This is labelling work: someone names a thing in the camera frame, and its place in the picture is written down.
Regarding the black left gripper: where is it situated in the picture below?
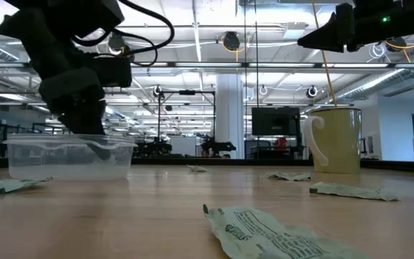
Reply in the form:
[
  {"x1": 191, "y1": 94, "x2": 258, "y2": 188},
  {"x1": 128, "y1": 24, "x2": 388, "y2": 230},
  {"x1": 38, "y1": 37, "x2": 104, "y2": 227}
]
[{"x1": 38, "y1": 66, "x2": 113, "y2": 161}]

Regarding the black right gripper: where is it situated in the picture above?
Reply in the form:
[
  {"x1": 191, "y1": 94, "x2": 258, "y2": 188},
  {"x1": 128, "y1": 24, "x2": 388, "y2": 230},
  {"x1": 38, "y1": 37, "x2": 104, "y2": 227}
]
[{"x1": 297, "y1": 0, "x2": 414, "y2": 54}]

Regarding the flat crumpled green stevia packet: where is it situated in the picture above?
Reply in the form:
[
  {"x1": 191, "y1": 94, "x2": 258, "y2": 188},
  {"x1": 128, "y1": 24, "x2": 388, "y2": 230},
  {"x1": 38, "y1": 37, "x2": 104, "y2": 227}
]
[{"x1": 264, "y1": 171, "x2": 312, "y2": 182}]

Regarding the long green stevia packet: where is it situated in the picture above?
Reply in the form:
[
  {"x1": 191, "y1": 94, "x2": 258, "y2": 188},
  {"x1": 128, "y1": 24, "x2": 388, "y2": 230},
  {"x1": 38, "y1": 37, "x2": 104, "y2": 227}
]
[{"x1": 309, "y1": 181, "x2": 402, "y2": 202}]

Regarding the large printed green stevia packet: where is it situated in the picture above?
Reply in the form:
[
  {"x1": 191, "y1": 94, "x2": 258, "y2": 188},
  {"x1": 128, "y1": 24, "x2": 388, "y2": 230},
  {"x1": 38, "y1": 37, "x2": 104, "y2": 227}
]
[{"x1": 202, "y1": 204, "x2": 369, "y2": 259}]

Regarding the wooden stirring stick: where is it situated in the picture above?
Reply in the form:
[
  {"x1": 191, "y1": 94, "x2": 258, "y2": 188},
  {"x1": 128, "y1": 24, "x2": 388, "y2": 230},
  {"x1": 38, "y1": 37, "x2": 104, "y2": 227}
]
[{"x1": 310, "y1": 0, "x2": 339, "y2": 109}]

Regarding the clear plastic container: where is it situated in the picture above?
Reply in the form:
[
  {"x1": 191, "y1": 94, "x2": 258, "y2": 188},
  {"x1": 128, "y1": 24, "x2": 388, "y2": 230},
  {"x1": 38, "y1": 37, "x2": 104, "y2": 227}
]
[{"x1": 4, "y1": 133, "x2": 139, "y2": 181}]

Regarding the white board panel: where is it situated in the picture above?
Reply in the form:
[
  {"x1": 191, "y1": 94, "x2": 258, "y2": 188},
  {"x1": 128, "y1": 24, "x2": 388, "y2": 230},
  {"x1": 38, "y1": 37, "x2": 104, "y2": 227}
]
[{"x1": 170, "y1": 135, "x2": 197, "y2": 158}]

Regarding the black computer monitor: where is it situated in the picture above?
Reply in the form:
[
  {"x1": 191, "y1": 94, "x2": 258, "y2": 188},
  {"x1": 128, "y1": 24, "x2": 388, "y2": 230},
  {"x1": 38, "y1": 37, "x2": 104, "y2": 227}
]
[{"x1": 252, "y1": 106, "x2": 301, "y2": 137}]

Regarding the long ceiling light bar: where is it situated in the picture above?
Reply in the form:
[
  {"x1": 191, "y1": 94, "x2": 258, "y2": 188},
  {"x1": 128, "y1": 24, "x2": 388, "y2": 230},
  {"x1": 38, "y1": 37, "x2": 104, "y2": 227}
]
[{"x1": 0, "y1": 61, "x2": 414, "y2": 70}]

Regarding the white building column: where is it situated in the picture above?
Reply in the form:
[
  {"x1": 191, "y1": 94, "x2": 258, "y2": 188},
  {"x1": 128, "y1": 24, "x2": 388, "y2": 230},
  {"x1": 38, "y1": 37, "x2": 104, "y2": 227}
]
[{"x1": 216, "y1": 74, "x2": 244, "y2": 159}]

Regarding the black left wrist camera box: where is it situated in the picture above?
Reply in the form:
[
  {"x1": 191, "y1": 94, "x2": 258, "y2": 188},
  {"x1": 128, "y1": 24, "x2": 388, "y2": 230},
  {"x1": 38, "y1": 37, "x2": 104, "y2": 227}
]
[{"x1": 91, "y1": 53, "x2": 133, "y2": 89}]

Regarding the black metal frame rig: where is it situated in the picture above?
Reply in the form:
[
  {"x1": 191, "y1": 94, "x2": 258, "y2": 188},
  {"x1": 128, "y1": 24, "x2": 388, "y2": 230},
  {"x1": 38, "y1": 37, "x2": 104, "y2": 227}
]
[{"x1": 156, "y1": 90, "x2": 216, "y2": 156}]

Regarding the black hanging cable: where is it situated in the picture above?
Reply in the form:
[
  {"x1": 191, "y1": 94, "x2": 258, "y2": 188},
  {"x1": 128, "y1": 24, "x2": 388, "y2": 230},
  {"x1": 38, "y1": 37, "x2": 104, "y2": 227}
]
[{"x1": 243, "y1": 0, "x2": 261, "y2": 159}]

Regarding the yellow mug with white handle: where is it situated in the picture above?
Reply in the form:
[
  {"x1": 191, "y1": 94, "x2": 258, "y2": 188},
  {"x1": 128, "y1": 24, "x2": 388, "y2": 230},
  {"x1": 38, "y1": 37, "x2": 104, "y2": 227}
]
[{"x1": 303, "y1": 106, "x2": 362, "y2": 176}]

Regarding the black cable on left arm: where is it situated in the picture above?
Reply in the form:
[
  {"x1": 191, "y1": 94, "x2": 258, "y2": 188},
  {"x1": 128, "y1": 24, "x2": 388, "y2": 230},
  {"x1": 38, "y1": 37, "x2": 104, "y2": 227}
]
[{"x1": 70, "y1": 0, "x2": 175, "y2": 68}]

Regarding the black table edge rail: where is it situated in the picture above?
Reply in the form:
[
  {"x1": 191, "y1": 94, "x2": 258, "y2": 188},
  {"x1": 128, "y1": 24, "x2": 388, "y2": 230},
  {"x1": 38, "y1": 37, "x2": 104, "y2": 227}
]
[{"x1": 0, "y1": 156, "x2": 414, "y2": 174}]

